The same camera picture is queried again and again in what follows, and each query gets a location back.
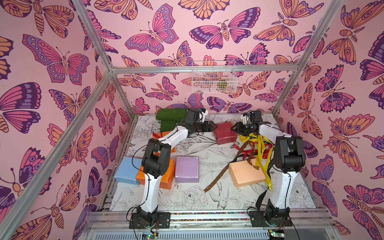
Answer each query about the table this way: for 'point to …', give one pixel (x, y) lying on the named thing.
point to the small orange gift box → (172, 149)
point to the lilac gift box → (187, 169)
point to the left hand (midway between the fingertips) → (215, 126)
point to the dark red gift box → (225, 133)
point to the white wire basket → (214, 76)
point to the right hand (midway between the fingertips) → (235, 128)
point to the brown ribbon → (251, 155)
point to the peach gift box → (244, 174)
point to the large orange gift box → (167, 179)
